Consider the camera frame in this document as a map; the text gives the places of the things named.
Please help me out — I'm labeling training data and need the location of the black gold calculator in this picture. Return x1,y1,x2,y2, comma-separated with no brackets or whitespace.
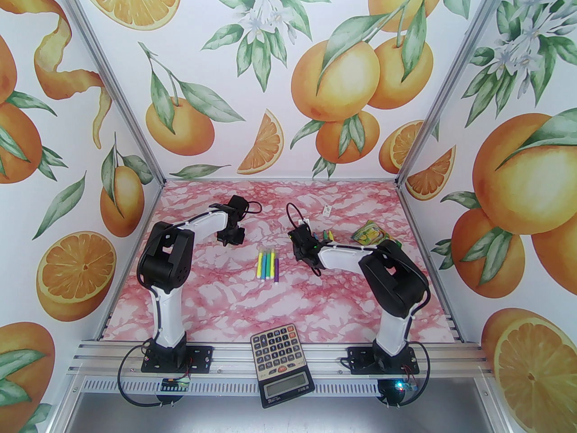
250,323,315,409

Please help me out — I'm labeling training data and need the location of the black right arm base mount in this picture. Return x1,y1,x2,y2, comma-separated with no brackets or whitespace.
347,345,420,375

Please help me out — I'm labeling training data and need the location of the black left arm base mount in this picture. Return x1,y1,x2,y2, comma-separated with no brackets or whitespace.
141,345,213,373

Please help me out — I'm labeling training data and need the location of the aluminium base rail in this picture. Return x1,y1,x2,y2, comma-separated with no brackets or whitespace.
68,339,496,398

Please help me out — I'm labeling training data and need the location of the green yellow snack packet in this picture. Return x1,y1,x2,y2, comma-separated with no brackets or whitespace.
352,221,402,248

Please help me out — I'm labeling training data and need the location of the black right base cable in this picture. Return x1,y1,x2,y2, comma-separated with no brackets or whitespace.
406,342,431,407

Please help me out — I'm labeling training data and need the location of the black left base cable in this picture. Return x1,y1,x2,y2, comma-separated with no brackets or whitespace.
118,345,192,408

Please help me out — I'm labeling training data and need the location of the aluminium frame post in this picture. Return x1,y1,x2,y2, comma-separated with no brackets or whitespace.
56,0,166,189
394,0,514,189

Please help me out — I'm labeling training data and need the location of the black base cable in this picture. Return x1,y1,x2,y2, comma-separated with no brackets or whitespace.
406,342,431,407
118,345,192,408

